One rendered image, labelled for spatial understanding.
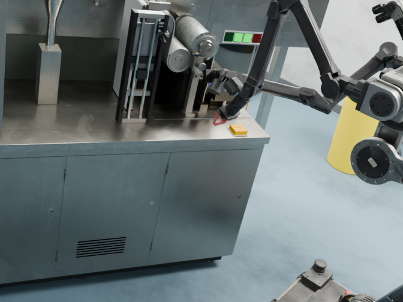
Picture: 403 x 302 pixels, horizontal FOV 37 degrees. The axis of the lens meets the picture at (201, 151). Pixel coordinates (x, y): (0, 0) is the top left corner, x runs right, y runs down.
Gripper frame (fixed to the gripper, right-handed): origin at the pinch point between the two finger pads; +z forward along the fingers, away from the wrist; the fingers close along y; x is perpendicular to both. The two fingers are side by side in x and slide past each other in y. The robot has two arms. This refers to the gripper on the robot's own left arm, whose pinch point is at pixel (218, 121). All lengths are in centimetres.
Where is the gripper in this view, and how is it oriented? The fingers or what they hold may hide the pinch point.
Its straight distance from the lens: 267.9
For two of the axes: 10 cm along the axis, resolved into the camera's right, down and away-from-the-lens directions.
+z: -5.5, 5.2, 6.5
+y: -6.0, 2.9, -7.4
